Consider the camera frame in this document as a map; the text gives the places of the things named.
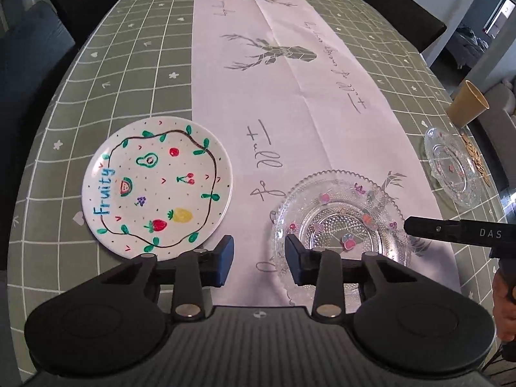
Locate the tan paper cup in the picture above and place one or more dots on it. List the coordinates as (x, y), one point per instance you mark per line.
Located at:
(467, 103)

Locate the grey sofa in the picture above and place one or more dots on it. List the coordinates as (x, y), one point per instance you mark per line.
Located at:
(500, 121)

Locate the white fruit-painted plate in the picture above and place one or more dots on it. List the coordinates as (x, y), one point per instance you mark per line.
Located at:
(161, 193)

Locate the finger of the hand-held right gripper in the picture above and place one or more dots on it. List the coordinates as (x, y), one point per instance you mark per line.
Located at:
(433, 229)

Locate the black chair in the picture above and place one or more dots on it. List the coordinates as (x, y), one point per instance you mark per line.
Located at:
(28, 68)
(84, 0)
(403, 12)

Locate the clear glass plate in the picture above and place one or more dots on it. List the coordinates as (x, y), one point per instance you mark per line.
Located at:
(342, 209)
(453, 169)

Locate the white deer-print table runner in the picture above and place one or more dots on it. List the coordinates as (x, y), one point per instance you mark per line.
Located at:
(282, 129)

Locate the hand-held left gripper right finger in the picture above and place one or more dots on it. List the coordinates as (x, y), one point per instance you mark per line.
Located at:
(293, 260)

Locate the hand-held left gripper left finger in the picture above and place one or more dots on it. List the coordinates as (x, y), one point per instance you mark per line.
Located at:
(225, 258)

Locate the person's right hand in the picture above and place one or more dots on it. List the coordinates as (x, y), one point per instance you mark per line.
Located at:
(506, 314)

